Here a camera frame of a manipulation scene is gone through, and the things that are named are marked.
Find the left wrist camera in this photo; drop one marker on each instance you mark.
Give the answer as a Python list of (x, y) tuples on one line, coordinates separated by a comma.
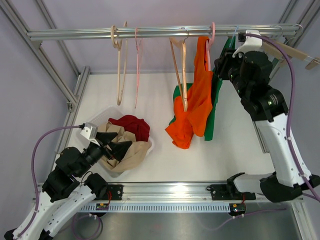
[(89, 132)]

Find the orange t shirt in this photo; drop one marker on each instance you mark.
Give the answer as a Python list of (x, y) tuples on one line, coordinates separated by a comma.
[(199, 103)]

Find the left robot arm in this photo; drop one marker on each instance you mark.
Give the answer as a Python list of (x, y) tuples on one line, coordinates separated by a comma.
[(62, 195)]

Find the pink plastic hanger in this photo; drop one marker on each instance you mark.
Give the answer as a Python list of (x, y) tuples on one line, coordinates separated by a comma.
[(209, 44)]

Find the green t shirt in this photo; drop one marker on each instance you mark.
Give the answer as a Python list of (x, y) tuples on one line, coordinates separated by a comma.
[(216, 84)]

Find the red t shirt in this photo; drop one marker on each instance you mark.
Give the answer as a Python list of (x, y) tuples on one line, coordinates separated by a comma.
[(134, 125)]

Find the white cable duct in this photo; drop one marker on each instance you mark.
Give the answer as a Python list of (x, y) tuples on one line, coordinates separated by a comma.
[(118, 207)]

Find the front aluminium rail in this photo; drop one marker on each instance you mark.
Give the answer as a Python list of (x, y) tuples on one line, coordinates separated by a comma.
[(174, 192)]

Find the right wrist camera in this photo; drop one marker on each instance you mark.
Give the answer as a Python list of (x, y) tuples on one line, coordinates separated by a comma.
[(250, 44)]

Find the white plastic basket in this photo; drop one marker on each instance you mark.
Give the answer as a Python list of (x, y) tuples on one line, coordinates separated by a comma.
[(98, 119)]

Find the beige t shirt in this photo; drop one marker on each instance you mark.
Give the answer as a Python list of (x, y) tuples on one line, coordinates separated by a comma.
[(134, 156)]

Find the pink wire hanger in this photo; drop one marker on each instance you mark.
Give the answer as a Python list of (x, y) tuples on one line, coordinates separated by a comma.
[(139, 51)]

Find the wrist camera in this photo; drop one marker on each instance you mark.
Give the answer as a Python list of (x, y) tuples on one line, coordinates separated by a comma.
[(89, 132), (250, 44)]

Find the aluminium hanging rail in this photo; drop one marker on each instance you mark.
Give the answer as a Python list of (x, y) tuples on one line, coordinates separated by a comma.
[(143, 32)]

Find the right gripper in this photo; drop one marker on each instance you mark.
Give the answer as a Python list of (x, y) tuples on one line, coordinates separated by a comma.
[(224, 61)]

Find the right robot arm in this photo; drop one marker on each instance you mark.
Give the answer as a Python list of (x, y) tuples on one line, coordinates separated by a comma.
[(249, 74)]

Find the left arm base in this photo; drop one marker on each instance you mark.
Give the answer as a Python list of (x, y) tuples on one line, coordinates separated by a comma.
[(103, 192)]

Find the blue hanger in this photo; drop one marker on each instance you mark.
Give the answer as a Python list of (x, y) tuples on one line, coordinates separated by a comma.
[(233, 38)]

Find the wooden clip hanger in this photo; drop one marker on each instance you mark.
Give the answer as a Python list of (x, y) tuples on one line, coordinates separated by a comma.
[(278, 50), (286, 36)]

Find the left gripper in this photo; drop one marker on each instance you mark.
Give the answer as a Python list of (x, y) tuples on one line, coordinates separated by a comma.
[(119, 149)]

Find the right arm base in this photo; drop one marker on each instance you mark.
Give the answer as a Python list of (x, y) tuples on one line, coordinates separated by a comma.
[(228, 191)]

